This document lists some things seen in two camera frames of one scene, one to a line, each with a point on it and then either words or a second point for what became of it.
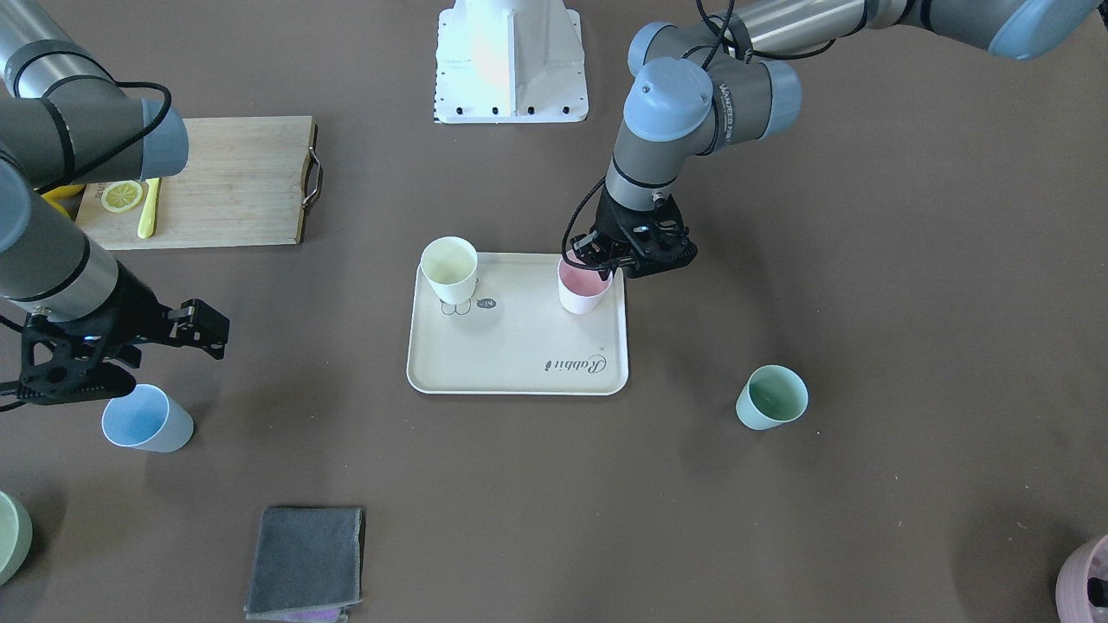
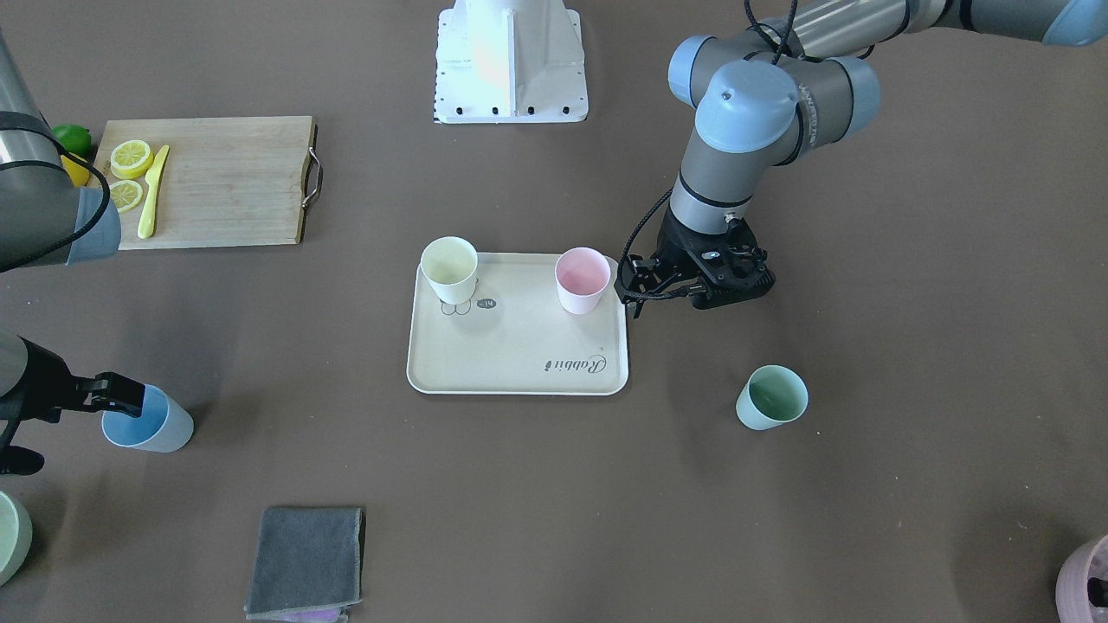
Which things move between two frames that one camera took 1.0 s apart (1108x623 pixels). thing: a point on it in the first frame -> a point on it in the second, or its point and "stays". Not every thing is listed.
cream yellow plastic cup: (450, 264) stays
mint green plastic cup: (773, 395) stays
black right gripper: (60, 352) -> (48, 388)
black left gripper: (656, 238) -> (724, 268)
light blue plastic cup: (147, 420) stays
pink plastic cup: (580, 289) stays
